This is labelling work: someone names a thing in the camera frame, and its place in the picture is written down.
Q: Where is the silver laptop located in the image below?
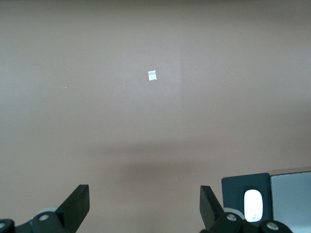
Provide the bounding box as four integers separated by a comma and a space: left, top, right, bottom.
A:
270, 166, 311, 233

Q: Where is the white computer mouse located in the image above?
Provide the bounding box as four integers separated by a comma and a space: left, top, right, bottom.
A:
243, 189, 264, 223

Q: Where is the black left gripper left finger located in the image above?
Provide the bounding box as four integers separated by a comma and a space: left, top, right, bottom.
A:
0, 184, 90, 233

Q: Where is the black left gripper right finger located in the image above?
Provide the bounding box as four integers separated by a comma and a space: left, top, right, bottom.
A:
199, 185, 294, 233

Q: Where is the black mouse pad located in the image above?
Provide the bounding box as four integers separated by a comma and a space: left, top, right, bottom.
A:
221, 172, 274, 223

